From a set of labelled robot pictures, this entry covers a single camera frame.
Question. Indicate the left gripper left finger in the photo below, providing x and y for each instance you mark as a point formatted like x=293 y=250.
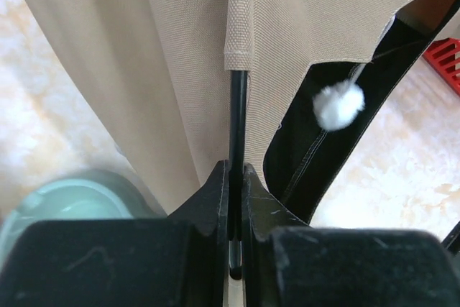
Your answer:
x=179 y=260

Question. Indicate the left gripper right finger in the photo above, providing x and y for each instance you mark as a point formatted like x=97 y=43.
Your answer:
x=287 y=263

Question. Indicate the black tent pole crossing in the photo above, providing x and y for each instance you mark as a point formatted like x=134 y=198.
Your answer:
x=238 y=105

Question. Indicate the beige fabric pet tent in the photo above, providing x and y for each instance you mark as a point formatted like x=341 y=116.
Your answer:
x=157 y=74

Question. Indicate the teal double pet bowl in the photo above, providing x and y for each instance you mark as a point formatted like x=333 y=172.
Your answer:
x=90 y=195

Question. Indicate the white pompom toy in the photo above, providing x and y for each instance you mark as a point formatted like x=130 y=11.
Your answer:
x=336 y=107

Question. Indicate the red plastic basket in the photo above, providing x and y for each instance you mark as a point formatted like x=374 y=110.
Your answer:
x=443 y=57

